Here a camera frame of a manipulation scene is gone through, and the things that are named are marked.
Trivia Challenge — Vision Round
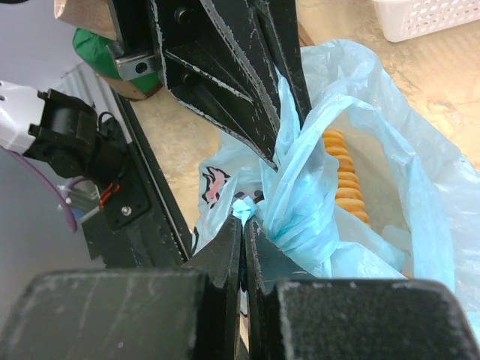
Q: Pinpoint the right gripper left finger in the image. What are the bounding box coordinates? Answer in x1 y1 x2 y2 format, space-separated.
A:
1 216 242 359

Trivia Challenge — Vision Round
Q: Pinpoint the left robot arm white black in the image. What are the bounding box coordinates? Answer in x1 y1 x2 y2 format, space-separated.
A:
14 1 311 185

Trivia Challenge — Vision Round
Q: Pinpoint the white plastic basket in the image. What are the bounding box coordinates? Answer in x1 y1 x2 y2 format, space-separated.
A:
373 0 479 43

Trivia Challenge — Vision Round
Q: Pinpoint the green plastic bag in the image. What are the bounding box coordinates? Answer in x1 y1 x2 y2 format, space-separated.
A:
72 28 162 101

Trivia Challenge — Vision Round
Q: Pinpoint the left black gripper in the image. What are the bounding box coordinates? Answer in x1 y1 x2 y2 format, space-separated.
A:
107 0 280 167

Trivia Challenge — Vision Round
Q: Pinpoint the light blue plastic bag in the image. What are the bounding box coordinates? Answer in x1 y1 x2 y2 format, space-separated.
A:
192 40 479 324

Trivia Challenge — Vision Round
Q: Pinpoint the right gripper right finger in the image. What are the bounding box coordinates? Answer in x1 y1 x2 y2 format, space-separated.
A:
244 219 479 359

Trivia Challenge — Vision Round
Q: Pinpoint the black base frame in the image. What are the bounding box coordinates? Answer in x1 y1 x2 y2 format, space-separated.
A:
82 94 191 268

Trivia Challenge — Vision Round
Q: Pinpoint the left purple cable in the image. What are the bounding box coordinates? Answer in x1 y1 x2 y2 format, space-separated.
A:
7 149 80 233

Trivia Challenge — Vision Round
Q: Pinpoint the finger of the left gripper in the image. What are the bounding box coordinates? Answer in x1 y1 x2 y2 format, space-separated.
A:
254 0 311 124

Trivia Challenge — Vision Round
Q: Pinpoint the brown paper grocery bag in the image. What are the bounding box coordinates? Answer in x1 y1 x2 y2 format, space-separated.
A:
54 0 116 40

